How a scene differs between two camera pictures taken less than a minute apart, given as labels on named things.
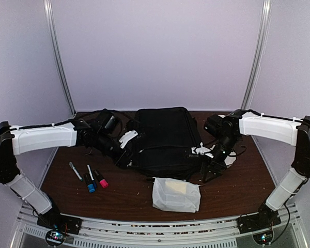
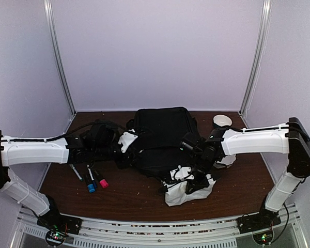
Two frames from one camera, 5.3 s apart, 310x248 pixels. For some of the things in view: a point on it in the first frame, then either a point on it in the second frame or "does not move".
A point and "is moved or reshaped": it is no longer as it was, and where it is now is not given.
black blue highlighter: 91,186 does not move
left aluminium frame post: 49,12 does not move
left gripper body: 103,142 does not move
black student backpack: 166,137 does not move
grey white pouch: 175,195 is moved or reshaped
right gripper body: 227,143 → 203,182
